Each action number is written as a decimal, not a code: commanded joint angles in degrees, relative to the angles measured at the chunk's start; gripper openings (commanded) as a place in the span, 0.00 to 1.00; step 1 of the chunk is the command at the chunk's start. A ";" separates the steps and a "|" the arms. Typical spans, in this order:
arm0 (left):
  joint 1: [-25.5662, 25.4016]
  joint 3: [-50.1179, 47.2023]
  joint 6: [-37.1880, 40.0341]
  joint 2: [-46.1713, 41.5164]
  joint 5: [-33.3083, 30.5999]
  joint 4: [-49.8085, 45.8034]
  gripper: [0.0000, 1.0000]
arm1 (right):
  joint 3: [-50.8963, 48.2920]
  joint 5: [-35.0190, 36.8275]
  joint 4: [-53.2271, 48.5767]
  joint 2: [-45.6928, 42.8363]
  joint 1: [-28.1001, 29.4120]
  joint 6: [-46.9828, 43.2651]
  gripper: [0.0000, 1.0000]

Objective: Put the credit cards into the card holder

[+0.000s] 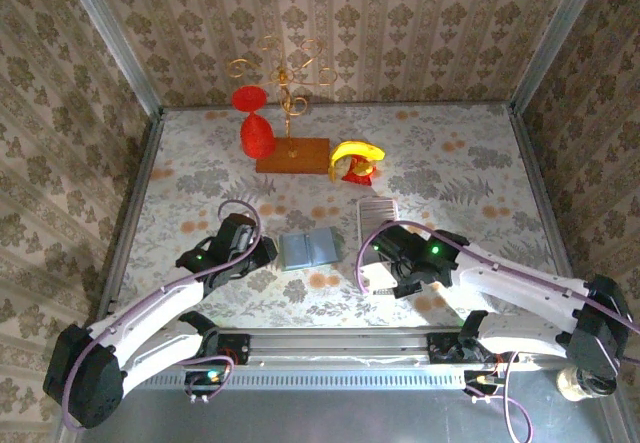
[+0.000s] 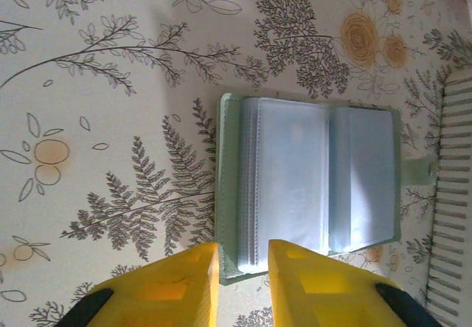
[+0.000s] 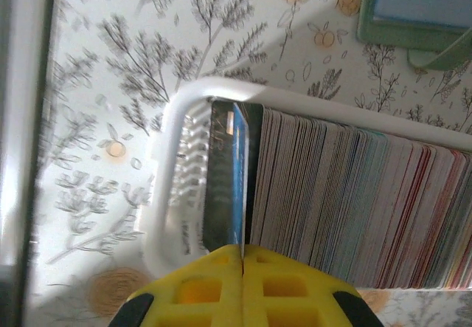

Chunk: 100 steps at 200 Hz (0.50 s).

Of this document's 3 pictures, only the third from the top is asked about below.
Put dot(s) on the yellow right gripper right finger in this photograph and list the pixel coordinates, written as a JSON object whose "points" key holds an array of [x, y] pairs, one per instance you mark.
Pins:
{"points": [[295, 297]]}

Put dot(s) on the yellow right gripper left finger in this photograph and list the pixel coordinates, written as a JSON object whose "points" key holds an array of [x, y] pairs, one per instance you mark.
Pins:
{"points": [[191, 297]]}

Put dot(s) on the bright blue credit card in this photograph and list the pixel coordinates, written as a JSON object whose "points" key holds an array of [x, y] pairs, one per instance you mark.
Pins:
{"points": [[239, 157]]}

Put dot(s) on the white plastic card tray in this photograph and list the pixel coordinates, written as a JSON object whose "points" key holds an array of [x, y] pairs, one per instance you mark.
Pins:
{"points": [[162, 194]]}

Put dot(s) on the floral patterned table cloth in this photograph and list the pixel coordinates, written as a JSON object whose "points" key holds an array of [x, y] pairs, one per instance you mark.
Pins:
{"points": [[110, 46]]}

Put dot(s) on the aluminium extrusion rail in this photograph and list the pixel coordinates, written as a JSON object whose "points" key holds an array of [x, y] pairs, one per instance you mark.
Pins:
{"points": [[22, 120]]}

